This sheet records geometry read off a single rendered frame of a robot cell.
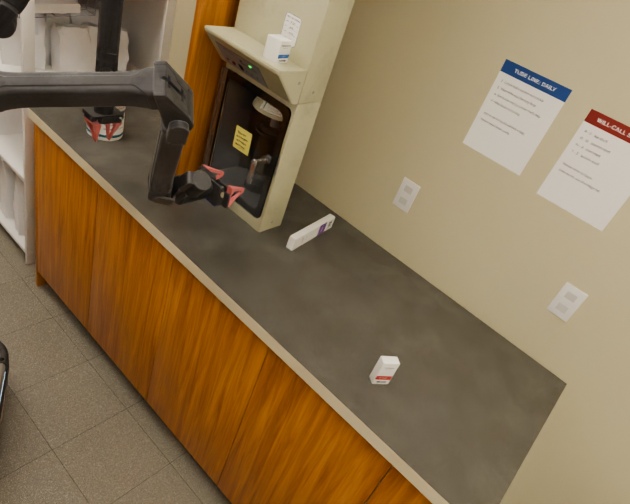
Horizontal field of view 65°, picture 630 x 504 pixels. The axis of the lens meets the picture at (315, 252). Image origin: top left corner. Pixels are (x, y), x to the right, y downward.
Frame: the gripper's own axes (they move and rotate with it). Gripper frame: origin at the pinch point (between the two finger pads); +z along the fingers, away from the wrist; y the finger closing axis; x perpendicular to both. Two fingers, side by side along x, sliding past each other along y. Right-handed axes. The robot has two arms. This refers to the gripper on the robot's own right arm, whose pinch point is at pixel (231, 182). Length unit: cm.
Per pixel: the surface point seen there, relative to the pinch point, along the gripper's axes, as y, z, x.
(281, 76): -4.2, 4.8, -34.7
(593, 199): -81, 59, -31
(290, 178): -3.9, 22.8, 0.8
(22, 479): 7, -60, 114
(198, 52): 32.9, 7.1, -26.1
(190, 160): 33.0, 11.7, 13.1
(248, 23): 22.3, 14.8, -39.2
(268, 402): -47, -12, 47
